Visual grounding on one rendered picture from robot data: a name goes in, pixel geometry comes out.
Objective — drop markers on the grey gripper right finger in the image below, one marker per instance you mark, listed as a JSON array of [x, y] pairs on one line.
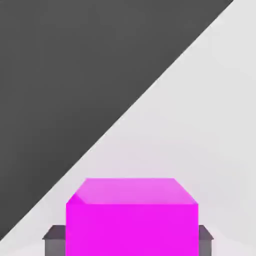
[[204, 243]]

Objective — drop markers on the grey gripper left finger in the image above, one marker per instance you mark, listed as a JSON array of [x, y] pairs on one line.
[[55, 243]]

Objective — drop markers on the small magenta cube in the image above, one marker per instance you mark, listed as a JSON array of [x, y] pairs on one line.
[[132, 224]]

